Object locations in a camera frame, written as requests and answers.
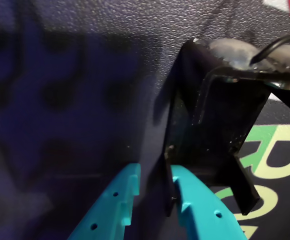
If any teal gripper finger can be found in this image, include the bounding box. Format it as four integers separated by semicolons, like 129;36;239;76
171;165;248;240
67;163;142;240

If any small black battery pack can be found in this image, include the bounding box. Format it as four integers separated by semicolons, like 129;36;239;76
157;0;290;218

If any black WOWROBO mat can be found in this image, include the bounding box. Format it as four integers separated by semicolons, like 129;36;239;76
0;0;290;240

